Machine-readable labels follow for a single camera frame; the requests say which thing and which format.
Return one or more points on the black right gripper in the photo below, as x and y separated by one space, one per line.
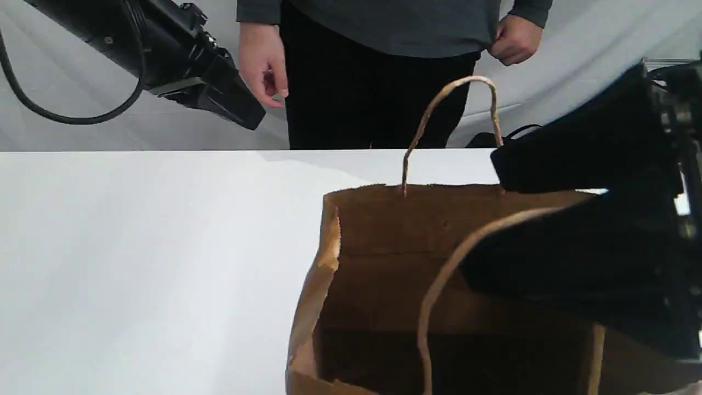
628 259

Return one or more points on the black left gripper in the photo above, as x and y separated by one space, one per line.
185 64

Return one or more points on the brown paper bag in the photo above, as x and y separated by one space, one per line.
386 310

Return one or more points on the person's left hand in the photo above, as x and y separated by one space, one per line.
516 41

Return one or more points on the white backdrop cloth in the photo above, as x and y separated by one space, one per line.
586 45

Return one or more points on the person in grey shirt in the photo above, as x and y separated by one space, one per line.
362 73

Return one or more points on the person's right hand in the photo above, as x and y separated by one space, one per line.
262 64

